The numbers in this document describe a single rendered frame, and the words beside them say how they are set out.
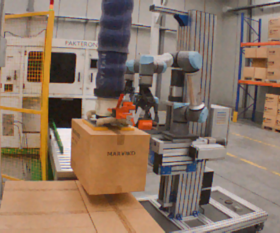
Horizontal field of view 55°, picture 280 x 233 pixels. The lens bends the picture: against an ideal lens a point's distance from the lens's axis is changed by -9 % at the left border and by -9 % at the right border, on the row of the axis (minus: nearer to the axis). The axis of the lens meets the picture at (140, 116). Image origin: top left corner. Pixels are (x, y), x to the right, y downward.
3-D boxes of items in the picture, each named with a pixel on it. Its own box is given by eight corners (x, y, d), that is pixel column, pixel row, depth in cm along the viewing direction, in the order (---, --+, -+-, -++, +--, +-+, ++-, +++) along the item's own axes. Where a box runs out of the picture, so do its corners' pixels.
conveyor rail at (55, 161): (45, 135, 459) (45, 123, 456) (48, 135, 461) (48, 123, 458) (57, 191, 245) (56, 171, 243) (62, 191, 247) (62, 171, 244)
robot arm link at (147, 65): (158, 56, 154) (149, 55, 148) (156, 76, 156) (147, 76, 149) (146, 55, 159) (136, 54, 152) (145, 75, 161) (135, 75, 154)
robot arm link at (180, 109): (177, 118, 229) (178, 100, 227) (192, 121, 222) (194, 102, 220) (169, 119, 220) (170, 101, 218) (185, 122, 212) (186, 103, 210)
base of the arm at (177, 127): (182, 131, 232) (183, 118, 231) (193, 134, 219) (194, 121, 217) (165, 131, 226) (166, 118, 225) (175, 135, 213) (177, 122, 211)
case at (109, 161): (70, 166, 236) (71, 118, 231) (115, 165, 253) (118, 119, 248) (89, 195, 182) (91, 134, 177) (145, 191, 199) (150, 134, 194)
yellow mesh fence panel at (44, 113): (-6, 183, 338) (-4, 15, 308) (-1, 181, 347) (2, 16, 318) (47, 200, 312) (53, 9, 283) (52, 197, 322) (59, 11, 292)
